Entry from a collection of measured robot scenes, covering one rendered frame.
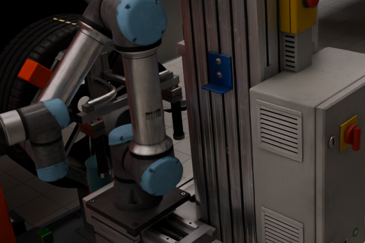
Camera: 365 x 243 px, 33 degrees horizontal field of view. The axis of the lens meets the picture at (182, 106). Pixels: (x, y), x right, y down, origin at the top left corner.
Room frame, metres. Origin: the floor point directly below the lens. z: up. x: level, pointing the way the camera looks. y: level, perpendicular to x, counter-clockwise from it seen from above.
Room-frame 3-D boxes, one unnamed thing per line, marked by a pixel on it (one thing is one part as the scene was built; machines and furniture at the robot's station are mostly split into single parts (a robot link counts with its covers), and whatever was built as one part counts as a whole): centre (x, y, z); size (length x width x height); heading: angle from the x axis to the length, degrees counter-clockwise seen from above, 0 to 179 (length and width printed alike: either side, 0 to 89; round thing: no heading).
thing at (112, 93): (1.95, 0.30, 1.03); 0.19 x 0.18 x 0.11; 39
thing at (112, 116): (2.06, 0.26, 0.85); 0.21 x 0.14 x 0.14; 39
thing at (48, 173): (1.32, 0.34, 1.12); 0.11 x 0.08 x 0.11; 29
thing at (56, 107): (1.30, 0.33, 1.21); 0.11 x 0.08 x 0.09; 119
